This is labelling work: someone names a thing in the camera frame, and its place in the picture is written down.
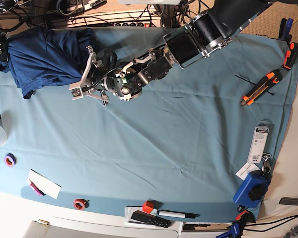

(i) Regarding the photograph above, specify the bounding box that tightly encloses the white label card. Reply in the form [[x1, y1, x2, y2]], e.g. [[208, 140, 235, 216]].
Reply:
[[235, 162, 260, 180]]

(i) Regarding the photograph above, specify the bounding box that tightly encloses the black zip tie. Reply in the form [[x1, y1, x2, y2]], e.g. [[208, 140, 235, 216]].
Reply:
[[234, 74, 275, 96]]

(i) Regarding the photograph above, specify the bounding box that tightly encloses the black remote control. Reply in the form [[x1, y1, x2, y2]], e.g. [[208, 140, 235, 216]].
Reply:
[[131, 211, 172, 228]]

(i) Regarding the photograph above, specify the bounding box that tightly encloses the red tape roll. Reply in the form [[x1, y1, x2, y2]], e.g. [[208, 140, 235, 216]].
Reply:
[[73, 199, 89, 210]]

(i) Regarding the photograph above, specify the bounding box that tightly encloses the light blue table cloth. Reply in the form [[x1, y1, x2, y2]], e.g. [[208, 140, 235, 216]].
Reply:
[[0, 34, 298, 222]]

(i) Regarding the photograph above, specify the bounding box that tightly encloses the power strip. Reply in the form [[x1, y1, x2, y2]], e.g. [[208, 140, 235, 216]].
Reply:
[[52, 9, 164, 29]]

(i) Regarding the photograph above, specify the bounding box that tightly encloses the orange black utility knife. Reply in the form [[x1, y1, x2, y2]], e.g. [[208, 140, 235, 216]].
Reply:
[[241, 69, 283, 106]]

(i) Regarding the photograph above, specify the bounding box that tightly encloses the blue spring clamp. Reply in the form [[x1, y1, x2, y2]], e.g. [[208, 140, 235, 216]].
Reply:
[[216, 223, 245, 238], [278, 18, 294, 40]]

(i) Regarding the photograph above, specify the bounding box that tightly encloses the orange clamp bottom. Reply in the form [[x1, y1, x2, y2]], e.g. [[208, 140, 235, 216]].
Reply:
[[235, 210, 249, 221]]

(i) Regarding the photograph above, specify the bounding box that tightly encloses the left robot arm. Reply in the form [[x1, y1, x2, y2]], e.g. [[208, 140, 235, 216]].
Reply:
[[69, 0, 273, 105]]

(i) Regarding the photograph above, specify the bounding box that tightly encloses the white paper card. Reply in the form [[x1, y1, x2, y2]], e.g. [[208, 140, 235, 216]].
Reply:
[[27, 169, 61, 200]]

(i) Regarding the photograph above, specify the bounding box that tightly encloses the white marker pen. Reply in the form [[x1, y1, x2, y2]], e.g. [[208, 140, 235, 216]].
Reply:
[[157, 210, 199, 219]]

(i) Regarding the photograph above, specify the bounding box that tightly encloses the blue box with knob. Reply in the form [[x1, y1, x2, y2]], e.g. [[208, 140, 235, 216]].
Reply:
[[233, 171, 272, 208]]

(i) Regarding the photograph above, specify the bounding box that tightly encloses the packaged tool blister pack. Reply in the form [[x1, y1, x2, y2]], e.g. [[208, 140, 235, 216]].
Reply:
[[247, 119, 270, 164]]

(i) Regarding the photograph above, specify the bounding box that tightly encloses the blue spring clamp bottom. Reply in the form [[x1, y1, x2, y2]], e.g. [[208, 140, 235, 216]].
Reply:
[[216, 223, 245, 238]]

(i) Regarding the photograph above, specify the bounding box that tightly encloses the black phone device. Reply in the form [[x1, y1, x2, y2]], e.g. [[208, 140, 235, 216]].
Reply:
[[279, 197, 298, 206]]

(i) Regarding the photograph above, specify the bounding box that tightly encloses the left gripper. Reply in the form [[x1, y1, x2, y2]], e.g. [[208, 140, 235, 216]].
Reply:
[[69, 45, 109, 106]]

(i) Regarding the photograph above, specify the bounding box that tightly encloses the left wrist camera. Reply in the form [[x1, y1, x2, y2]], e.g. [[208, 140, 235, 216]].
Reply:
[[69, 86, 84, 100]]

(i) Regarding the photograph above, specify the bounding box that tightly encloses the orange black clamp top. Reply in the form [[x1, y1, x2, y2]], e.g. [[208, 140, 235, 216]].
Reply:
[[282, 42, 298, 71]]

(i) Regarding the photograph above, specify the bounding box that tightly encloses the purple tape roll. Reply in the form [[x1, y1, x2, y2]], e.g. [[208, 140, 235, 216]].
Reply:
[[4, 153, 16, 167]]

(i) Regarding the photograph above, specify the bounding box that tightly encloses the red cube block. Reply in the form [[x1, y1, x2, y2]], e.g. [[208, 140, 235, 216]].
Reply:
[[142, 201, 154, 214]]

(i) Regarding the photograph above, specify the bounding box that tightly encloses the blue spring clamp top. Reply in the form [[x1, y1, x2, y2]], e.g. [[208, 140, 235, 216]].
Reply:
[[278, 18, 294, 40]]

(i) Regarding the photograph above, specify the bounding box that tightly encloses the dark blue t-shirt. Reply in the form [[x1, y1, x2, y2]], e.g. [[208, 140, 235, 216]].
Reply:
[[0, 27, 95, 99]]

